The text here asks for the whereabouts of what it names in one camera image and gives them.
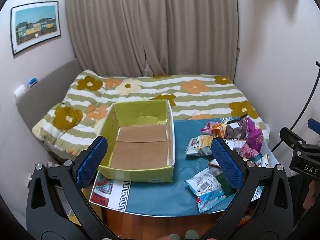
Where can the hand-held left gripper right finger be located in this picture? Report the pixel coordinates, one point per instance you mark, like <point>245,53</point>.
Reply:
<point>226,165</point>

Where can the white wall switch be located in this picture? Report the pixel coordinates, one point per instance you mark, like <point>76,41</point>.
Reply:
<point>19,90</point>

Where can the green cardboard box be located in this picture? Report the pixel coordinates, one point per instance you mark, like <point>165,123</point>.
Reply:
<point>140,142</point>

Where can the framed wall picture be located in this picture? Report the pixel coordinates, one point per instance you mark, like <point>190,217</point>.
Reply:
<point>35,26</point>

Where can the blue patterned tablecloth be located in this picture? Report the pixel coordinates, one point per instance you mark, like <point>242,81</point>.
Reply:
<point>162,195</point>

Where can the dark brown snack packet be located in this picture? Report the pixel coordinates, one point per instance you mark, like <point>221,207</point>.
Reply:
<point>235,130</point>

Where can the white barcode snack packet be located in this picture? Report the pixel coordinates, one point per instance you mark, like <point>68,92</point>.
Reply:
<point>202,181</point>

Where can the pink yellow snack packet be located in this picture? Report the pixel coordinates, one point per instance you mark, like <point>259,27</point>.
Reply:
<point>207,128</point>

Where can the grey bed headboard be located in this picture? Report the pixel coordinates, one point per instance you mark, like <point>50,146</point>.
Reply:
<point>42,92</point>

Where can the beige curtain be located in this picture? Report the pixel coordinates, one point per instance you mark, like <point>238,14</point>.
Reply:
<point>150,25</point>

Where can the blue white small item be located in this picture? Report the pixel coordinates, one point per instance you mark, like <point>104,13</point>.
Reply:
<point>32,82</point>

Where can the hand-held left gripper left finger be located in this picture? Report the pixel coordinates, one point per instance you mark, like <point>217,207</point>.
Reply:
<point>92,162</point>

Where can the silver chip bag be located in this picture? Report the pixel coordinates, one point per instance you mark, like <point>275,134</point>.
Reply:
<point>200,143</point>

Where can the dark green snack packet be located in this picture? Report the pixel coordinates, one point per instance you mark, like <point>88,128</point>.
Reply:
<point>223,189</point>

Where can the light blue snack packet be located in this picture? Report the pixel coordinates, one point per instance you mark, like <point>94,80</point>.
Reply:
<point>210,201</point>

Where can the striped floral blanket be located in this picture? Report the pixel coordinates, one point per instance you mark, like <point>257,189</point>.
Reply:
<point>150,90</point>

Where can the green slipper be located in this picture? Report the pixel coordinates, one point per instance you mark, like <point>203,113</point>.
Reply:
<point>192,235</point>
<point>174,237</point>

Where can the tan snack packet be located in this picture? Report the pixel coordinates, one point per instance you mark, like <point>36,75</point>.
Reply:
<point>214,163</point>

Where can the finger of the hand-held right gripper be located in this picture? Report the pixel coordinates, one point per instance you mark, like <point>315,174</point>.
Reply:
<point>290,135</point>
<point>314,125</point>

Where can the purple snack packet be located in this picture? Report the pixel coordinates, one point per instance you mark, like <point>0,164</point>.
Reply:
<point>253,135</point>

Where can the orange snack packet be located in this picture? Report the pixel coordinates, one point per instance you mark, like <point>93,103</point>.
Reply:
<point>220,130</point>

